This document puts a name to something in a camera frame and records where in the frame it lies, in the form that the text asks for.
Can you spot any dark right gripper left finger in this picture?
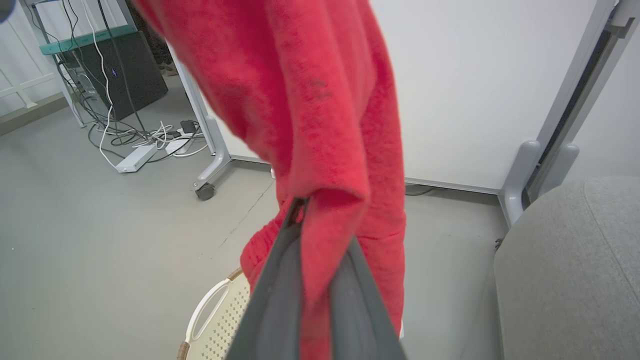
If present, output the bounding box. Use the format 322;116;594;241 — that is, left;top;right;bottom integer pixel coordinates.
225;198;307;360

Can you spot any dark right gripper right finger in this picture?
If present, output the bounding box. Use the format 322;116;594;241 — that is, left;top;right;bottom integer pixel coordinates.
330;237;407;360

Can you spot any red garment with white stripes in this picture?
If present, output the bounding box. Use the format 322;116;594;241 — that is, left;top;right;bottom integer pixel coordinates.
132;0;407;360

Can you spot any grey fabric sofa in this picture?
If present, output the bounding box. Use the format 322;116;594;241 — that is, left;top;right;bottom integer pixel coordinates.
493;175;640;360

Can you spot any cream plastic laundry basket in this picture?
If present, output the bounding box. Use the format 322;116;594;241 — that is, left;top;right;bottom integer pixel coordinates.
177;267;252;360

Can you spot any grey partition foot with caster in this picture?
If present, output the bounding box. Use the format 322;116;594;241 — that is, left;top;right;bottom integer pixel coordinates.
191;114;232;193

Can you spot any long white power strip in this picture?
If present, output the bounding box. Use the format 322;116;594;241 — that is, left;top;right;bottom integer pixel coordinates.
115;143;159;174

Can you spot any wide white partition panel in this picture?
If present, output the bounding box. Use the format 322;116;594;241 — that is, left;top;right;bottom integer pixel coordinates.
164;0;621;196

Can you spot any black computer tower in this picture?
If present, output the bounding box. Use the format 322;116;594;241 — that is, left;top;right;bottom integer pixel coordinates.
59;31;170;122

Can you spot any grey metal table leg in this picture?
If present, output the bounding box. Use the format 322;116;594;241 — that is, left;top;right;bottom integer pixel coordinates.
22;0;87;129

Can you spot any narrow white partition panel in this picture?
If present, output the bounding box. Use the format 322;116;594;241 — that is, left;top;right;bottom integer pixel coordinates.
527;0;640;201

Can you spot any long black cable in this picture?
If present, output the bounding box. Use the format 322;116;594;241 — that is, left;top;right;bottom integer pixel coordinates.
96;0;151;141

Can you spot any white floor cable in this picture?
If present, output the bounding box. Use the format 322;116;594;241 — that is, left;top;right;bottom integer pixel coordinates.
80;0;123;169

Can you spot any white lattice frame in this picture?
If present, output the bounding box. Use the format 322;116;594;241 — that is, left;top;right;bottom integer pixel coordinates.
0;15;57;112

